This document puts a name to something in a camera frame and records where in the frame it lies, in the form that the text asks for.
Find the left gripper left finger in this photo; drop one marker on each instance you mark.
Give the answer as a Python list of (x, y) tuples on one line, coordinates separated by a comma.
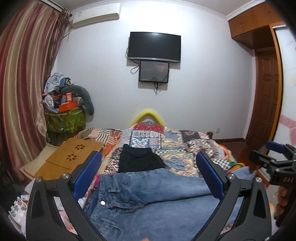
[(43, 221)]

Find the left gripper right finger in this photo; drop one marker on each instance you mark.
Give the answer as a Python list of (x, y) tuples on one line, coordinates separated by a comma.
[(253, 221)]

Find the blue denim jeans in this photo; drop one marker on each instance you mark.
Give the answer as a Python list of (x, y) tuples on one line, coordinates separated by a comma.
[(153, 205)]

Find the light blue clothing pile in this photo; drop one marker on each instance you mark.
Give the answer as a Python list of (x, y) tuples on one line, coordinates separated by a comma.
[(57, 81)]

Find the person's right hand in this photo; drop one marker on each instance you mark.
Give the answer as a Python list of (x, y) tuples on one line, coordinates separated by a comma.
[(283, 202)]

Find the white wardrobe panel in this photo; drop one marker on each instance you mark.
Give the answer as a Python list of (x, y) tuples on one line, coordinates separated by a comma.
[(285, 133)]

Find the brown wooden door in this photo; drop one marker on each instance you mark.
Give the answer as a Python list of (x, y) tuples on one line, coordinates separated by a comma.
[(266, 98)]

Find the patchwork quilt bedspread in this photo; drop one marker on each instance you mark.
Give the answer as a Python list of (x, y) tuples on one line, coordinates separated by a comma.
[(177, 148)]

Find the green fabric storage box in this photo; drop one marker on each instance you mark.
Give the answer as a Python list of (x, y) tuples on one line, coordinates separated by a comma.
[(68, 121)]

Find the black folded pants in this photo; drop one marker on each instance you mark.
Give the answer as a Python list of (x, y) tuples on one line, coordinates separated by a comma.
[(138, 159)]

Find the orange box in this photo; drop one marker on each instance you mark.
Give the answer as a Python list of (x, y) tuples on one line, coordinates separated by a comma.
[(67, 106)]

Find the grey neck pillow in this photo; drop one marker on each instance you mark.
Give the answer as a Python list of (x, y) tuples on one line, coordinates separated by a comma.
[(80, 92)]

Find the small red box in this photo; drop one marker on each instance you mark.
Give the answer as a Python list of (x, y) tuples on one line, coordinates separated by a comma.
[(69, 97)]

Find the yellow headboard cushion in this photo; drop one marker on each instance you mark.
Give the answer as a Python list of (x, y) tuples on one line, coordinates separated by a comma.
[(148, 114)]

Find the wooden overhead cabinet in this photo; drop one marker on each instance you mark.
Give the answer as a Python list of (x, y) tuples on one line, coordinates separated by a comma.
[(252, 27)]

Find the striped pink curtain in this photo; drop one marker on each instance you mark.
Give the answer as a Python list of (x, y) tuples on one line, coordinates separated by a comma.
[(29, 46)]

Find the white air conditioner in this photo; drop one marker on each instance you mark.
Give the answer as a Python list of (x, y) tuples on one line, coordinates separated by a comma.
[(98, 14)]

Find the small wall monitor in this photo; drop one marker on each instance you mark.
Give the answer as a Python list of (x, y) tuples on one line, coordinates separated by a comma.
[(154, 71)]

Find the black wall television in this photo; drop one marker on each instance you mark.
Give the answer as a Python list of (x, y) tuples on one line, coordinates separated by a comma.
[(154, 46)]

